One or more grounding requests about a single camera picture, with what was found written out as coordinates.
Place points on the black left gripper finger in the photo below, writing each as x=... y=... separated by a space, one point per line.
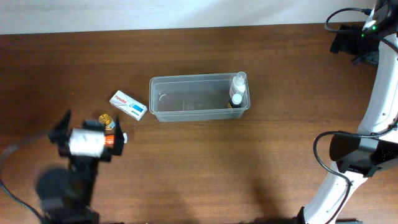
x=118 y=145
x=58 y=135

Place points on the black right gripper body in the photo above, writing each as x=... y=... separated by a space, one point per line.
x=362 y=45

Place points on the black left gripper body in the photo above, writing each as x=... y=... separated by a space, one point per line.
x=84 y=160

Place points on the orange effervescent tablet tube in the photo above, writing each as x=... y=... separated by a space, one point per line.
x=110 y=139

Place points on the gold-lidded small jar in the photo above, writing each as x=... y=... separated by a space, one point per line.
x=107 y=120

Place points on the white Panadol medicine box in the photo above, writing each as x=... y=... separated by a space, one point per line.
x=128 y=105

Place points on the dark bottle with white cap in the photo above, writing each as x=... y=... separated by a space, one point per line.
x=235 y=101

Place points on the white spray bottle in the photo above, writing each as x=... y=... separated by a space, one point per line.
x=238 y=84

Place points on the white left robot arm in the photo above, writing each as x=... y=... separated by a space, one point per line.
x=65 y=193

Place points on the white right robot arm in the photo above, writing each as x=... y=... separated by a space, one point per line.
x=357 y=157

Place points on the clear plastic container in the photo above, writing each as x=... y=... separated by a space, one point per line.
x=194 y=97

